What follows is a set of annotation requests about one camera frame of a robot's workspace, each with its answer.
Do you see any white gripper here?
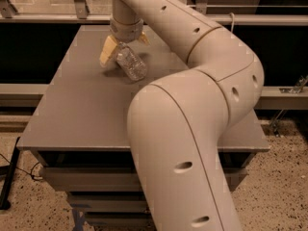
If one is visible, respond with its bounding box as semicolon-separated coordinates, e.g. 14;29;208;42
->
99;14;150;67

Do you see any clear plastic water bottle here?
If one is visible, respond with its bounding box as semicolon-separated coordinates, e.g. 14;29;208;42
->
115;43;147;81

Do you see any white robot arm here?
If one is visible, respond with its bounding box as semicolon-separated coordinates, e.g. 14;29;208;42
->
113;0;264;231

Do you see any grey drawer cabinet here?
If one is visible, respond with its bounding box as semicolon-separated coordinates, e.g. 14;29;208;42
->
16;24;271;231

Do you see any top grey drawer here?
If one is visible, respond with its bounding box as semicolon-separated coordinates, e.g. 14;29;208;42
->
41;167;248;193

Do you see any grey drawer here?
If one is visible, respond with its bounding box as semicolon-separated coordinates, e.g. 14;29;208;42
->
41;167;248;193
67;194;148;213
85;213;155;228

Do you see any middle grey drawer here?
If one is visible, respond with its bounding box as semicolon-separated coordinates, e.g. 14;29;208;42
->
67;194;148;213

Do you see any black stand leg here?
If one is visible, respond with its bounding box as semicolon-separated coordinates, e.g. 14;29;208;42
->
0;146;20;210

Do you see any bottom grey drawer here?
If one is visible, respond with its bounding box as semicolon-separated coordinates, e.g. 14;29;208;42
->
85;213;155;228

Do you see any white hanging cable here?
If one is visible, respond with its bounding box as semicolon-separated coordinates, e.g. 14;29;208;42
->
228;13;237;34

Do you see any metal railing frame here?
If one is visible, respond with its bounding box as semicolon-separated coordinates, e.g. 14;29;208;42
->
1;0;308;110

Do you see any black floor cable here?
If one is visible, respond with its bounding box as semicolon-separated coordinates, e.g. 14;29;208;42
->
0;152;44;182

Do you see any metal bracket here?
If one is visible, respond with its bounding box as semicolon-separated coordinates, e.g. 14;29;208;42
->
269;74;308;137

